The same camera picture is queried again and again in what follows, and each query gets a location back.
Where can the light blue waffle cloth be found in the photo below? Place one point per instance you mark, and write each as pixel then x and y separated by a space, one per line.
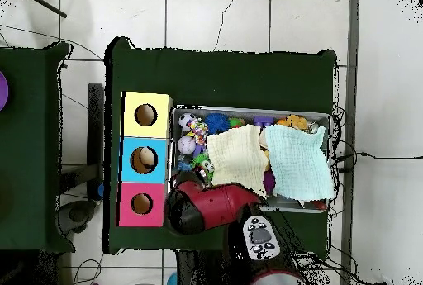
pixel 297 166

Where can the white baseball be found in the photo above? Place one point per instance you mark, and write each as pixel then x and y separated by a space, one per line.
pixel 186 145

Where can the crumpled clear plastic bottle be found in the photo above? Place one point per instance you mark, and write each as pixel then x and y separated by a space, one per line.
pixel 183 166

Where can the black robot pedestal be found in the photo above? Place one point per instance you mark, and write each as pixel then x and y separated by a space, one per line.
pixel 198 271

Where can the orange plush toy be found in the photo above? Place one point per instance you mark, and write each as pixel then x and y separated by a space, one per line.
pixel 294 121

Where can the blue spiky ball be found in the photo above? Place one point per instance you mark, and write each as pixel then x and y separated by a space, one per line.
pixel 216 123

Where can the cream waffle cloth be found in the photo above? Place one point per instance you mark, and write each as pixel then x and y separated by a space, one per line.
pixel 238 159

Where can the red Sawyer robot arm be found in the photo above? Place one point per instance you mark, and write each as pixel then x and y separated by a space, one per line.
pixel 211 205

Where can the purple rubber toy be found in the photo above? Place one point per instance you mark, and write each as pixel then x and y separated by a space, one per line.
pixel 269 181

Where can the small soccer ball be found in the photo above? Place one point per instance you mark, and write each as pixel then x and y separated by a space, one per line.
pixel 185 121

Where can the shallow metal mesh bin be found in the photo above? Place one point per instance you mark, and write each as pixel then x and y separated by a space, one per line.
pixel 248 111

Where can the wooden box with three holes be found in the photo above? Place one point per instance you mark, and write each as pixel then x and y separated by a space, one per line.
pixel 132 129

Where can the purple round disc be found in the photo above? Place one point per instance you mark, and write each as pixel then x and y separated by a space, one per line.
pixel 3 91

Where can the dark rod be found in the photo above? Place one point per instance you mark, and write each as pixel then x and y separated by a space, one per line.
pixel 49 9

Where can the black post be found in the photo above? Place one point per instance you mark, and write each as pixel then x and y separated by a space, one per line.
pixel 96 133

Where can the grey round base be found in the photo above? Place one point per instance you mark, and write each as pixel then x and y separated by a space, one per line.
pixel 77 214

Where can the green spiky toy with eyes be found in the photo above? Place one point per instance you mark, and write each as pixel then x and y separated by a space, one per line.
pixel 198 159

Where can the dark green table cloth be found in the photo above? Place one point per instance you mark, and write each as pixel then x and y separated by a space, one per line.
pixel 214 76
pixel 29 149

